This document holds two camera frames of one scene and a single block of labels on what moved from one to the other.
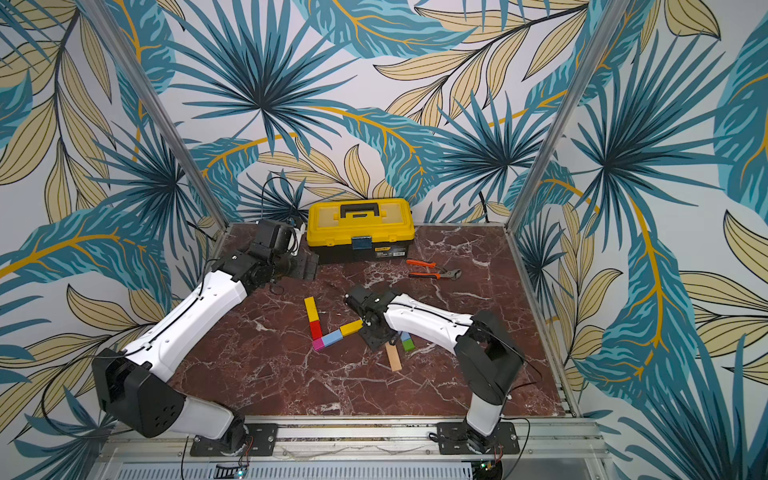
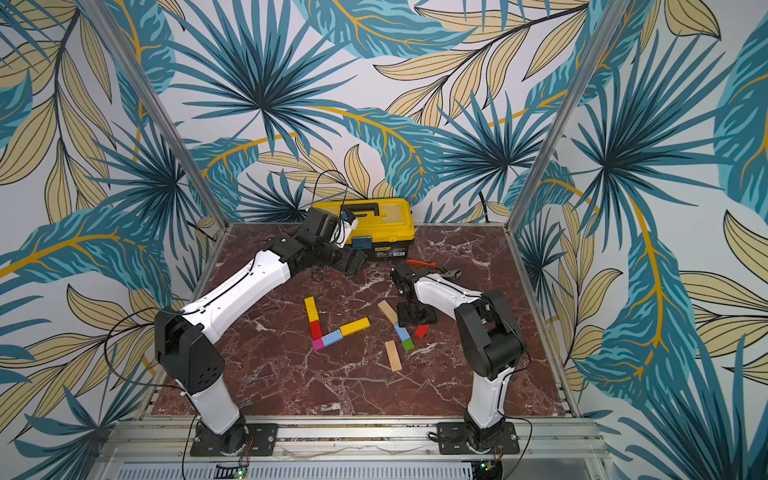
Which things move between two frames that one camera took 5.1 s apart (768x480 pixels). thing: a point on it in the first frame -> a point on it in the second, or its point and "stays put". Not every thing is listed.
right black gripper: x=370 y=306 -> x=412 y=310
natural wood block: x=393 y=357 stays put
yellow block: x=311 y=309 stays put
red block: x=316 y=329 stays put
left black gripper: x=301 y=272 -> x=357 y=262
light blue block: x=332 y=337 stays put
